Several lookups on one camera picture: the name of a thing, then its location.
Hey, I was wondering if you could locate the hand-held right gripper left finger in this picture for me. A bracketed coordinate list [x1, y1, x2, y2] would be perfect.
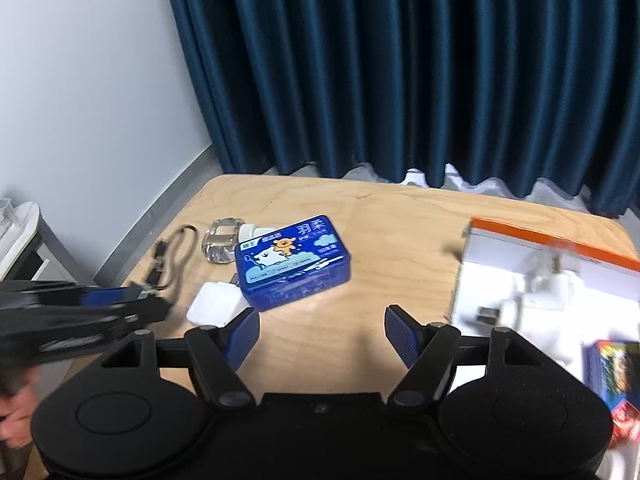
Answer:
[102, 306, 261, 409]

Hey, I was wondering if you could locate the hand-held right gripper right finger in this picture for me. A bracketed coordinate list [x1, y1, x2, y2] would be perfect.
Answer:
[384, 304, 542, 409]

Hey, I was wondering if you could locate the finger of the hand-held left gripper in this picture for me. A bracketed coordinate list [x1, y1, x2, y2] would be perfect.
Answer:
[0, 280, 146, 312]
[75, 296, 171, 334]

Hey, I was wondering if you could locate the black cable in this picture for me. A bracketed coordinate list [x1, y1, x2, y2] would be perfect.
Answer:
[127, 223, 201, 302]

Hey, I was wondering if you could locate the blue printed tin box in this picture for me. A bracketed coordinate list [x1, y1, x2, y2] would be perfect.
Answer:
[234, 214, 352, 310]

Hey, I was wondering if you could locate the orange-edged white box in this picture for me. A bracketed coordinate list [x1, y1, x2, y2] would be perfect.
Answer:
[446, 216, 640, 480]

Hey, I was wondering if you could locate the white charger with cable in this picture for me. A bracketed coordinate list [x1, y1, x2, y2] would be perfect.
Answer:
[500, 244, 584, 334]

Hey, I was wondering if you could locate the person's left hand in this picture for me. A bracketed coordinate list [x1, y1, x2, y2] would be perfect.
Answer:
[0, 367, 39, 449]

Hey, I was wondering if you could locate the white square power adapter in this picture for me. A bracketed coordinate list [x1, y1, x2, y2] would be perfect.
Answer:
[186, 281, 250, 327]

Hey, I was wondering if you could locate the small black object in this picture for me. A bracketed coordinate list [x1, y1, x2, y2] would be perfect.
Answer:
[473, 305, 504, 327]

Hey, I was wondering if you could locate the white cabinet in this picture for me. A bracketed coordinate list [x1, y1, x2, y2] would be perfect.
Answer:
[0, 200, 97, 284]

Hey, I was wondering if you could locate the white curtain lining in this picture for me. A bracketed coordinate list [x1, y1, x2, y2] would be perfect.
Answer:
[342, 162, 594, 214]

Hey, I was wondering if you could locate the blue colourful card pack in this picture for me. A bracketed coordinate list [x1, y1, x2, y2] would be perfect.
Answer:
[582, 340, 640, 407]

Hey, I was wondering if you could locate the red card pack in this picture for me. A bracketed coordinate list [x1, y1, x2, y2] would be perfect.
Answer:
[610, 399, 640, 449]

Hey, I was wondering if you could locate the dark blue curtain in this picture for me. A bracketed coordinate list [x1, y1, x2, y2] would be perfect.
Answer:
[162, 0, 640, 217]

